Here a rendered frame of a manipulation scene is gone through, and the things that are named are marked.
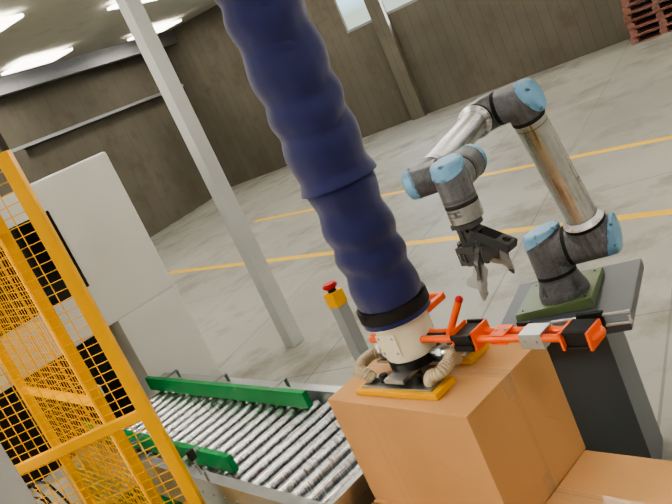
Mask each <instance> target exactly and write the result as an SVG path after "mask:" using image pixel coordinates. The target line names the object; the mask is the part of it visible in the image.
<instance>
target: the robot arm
mask: <svg viewBox="0 0 672 504"><path fill-rule="evenodd" d="M546 106H547V101H546V97H545V96H544V92H543V91H542V89H541V87H540V86H539V85H538V83H537V82H535V81H534V80H533V79H530V78H525V79H522V80H520V81H515V82H514V83H512V84H510V85H507V86H505V87H503V88H500V89H498V90H495V91H493V92H490V93H488V94H486V95H484V96H482V97H480V98H478V99H477V100H475V101H473V102H472V103H470V104H469V105H467V106H466V107H465V108H464V109H463V110H462V111H461V112H460V114H459V117H458V122H457V123H456V124H455V125H454V126H453V127H452V128H451V130H450V131H449V132H448V133H447V134H446V135H445V136H444V137H443V138H442V139H441V140H440V141H439V142H438V143H437V145H436V146H435V147H434V148H433V149H432V150H431V151H430V152H429V153H428V154H427V155H426V156H425V157H424V158H423V159H422V160H421V161H420V162H419V163H418V164H417V165H416V166H414V167H412V168H407V170H404V171H403V173H402V184H403V187H404V189H405V191H406V193H407V195H408V196H409V197H410V198H411V199H414V200H417V199H423V197H426V196H429V195H432V194H435V193H438V194H439V196H440V198H441V201H442V203H443V206H444V208H445V211H446V213H447V215H448V218H449V220H450V223H451V226H450V228H451V230H452V231H455V230H456V231H457V234H458V236H459V239H460V241H461V243H460V241H459V242H458V243H459V244H458V243H457V248H456V249H455V251H456V254H457V256H458V259H459V261H460V264H461V266H468V267H473V266H474V267H473V274H472V276H471V277H469V278H468V279H467V281H466V284H467V286H469V287H472V288H476V289H479V293H480V296H481V298H482V300H483V301H485V300H486V298H487V296H488V293H489V292H488V289H487V287H488V282H487V276H488V269H487V267H486V266H485V265H484V262H485V263H486V264H489V263H490V261H491V262H492V263H496V264H503V265H504V266H506V267H507V268H508V270H509V271H510V272H511V273H513V274H514V273H515V270H514V266H513V263H512V261H511V258H510V257H509V252H510V251H511V250H512V249H514V248H515V247H516V246H517V241H518V239H517V238H515V237H513V236H510V235H507V234H505V233H502V232H500V231H497V230H495V229H492V228H490V227H487V226H484V225H482V224H480V223H481V222H482V221H483V218H482V215H483V213H484V210H483V207H482V205H481V202H480V200H479V197H478V195H477V192H476V190H475V187H474V185H473V183H474V182H475V181H476V179H477V178H478V177H479V176H480V175H482V174H483V173H484V171H485V169H486V166H487V156H486V154H485V152H484V151H483V149H482V148H480V147H479V146H477V145H475V144H474V143H475V142H476V141H477V140H478V139H481V138H483V137H485V136H486V135H488V134H489V132H491V131H492V130H494V129H496V128H498V127H500V126H502V125H505V124H507V123H511V125H512V126H513V128H514V129H515V130H516V132H517V134H518V136H519V137H520V139H521V141H522V143H523V145H524V146H525V148H526V150H527V152H528V154H529V155H530V157H531V159H532V161H533V163H534V164H535V166H536V168H537V170H538V172H539V173H540V175H541V177H542V179H543V181H544V182H545V184H546V186H547V188H548V190H549V191H550V193H551V195H552V197H553V199H554V200H555V202H556V204H557V206H558V208H559V209H560V211H561V213H562V215H563V217H564V219H565V220H564V222H563V226H560V223H559V222H558V221H550V222H547V223H544V224H542V225H540V226H538V227H536V228H534V229H532V230H531V231H529V232H528V233H527V234H526V235H525V236H524V237H523V244H524V247H525V251H526V253H527V255H528V258H529V260H530V263H531V265H532V267H533V270H534V272H535V275H536V277H537V279H538V282H539V298H540V301H541V303H542V304H544V305H558V304H562V303H566V302H569V301H571V300H574V299H576V298H578V297H580V296H581V295H583V294H584V293H586V292H587V291H588V290H589V288H590V283H589V281H588V279H587V278H586V277H585V276H584V275H583V274H582V273H581V272H580V270H579V269H578V268H577V266H576V264H580V263H584V262H588V261H592V260H596V259H600V258H604V257H609V256H611V255H614V254H617V253H619V252H620V251H621V250H622V246H623V239H622V231H621V227H620V223H619V221H618V218H617V216H616V214H615V213H613V212H608V213H605V212H604V210H603V208H602V207H601V206H599V205H594V203H593V201H592V199H591V198H590V196H589V194H588V192H587V190H586V188H585V186H584V184H583V182H582V181H581V179H580V177H579V175H578V173H577V171H576V169H575V167H574V165H573V163H572V162H571V160H570V158H569V156H568V154H567V152H566V150H565V148H564V146H563V145H562V143H561V141H560V139H559V137H558V135H557V133H556V131H555V129H554V127H553V126H552V124H551V122H550V120H549V118H548V116H547V114H546V111H545V108H546ZM460 247H461V248H460ZM460 258H461V259H460Z"/></svg>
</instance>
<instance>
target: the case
mask: <svg viewBox="0 0 672 504"><path fill-rule="evenodd" d="M488 344H489V348H488V349H487V350H486V351H485V352H484V353H483V354H482V355H481V356H480V357H479V358H478V359H477V360H476V361H475V362H474V363H473V364H459V365H455V367H454V368H453V369H452V371H450V373H448V375H447V376H452V377H454V378H455V380H456V382H455V383H454V384H453V385H452V386H451V387H450V388H449V389H448V390H447V391H446V392H445V393H444V395H443V396H442V397H441V398H440V399H439V400H437V401H434V400H420V399H407V398H393V397H380V396H366V395H357V393H356V391H355V390H356V389H357V388H358V387H359V386H360V385H361V384H363V383H364V382H365V381H366V380H364V379H361V378H359V377H357V376H354V377H353V378H352V379H351V380H350V381H349V382H347V383H346V384H345V385H344V386H343V387H342V388H340V389H339V390H338V391H337V392H336V393H335V394H333V395H332V396H331V397H330V398H329V399H328V402H329V404H330V406H331V408H332V410H333V412H334V414H335V416H336V418H337V420H338V423H339V425H340V427H341V429H342V431H343V433H344V435H345V437H346V439H347V441H348V443H349V445H350V447H351V449H352V451H353V454H354V456H355V458H356V460H357V462H358V464H359V466H360V468H361V470H362V472H363V474H364V476H365V478H366V480H367V482H368V484H369V487H370V489H371V491H372V493H373V495H374V497H375V498H378V499H382V500H386V501H389V502H393V503H397V504H543V503H544V502H545V501H546V499H547V498H548V497H549V495H550V494H551V493H552V492H553V490H554V489H555V488H556V486H557V485H558V484H559V482H560V481H561V480H562V479H563V477H564V476H565V475H566V473H567V472H568V471H569V470H570V468H571V467H572V466H573V464H574V463H575V462H576V460H577V459H578V458H579V457H580V455H581V454H582V453H583V451H584V450H585V449H586V447H585V445H584V442H583V439H582V437H581V434H580V432H579V429H578V427H577V424H576V422H575V419H574V417H573V414H572V412H571V409H570V406H569V404H568V401H567V399H566V396H565V394H564V391H563V389H562V386H561V384H560V381H559V378H558V376H557V373H556V371H555V368H554V366H553V363H552V361H551V358H550V356H549V353H548V351H547V348H546V349H522V346H521V344H520V342H512V343H508V344H507V345H491V344H492V343H488Z"/></svg>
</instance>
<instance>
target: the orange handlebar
mask: <svg viewBox="0 0 672 504"><path fill-rule="evenodd" d="M428 293H429V298H430V300H431V302H430V305H429V307H428V308H427V311H428V313H429V312H431V311H432V310H433V309H434V308H435V307H436V306H437V305H438V304H439V303H441V302H442V301H443V300H444V299H445V298H446V297H445V294H444V292H443V291H440V292H428ZM513 326H514V324H499V325H498V326H497V327H485V329H484V333H485V335H477V342H479V343H492V344H491V345H507V344H508V343H512V342H520V340H519V339H518V336H517V335H518V334H519V333H520V332H521V331H522V330H523V329H524V327H525V326H520V327H513ZM562 328H563V326H550V327H549V333H550V334H542V336H541V341H542V342H559V339H558V337H557V333H558V332H559V331H560V330H561V329H562ZM446 331H447V328H430V329H429V332H428V333H437V332H438V333H440V332H441V333H443V332H444V333H445V332H446ZM605 334H606V329H605V327H603V326H601V325H600V326H599V328H598V329H597V331H596V332H594V333H593V337H592V338H593V341H598V340H600V339H602V338H603V337H604V336H605ZM375 335H376V333H375V332H373V333H371V334H370V335H369V338H368V340H369V341H370V342H371V343H377V340H376V338H375ZM420 342H422V343H452V342H451V340H450V337H449V335H423V336H421V337H420Z"/></svg>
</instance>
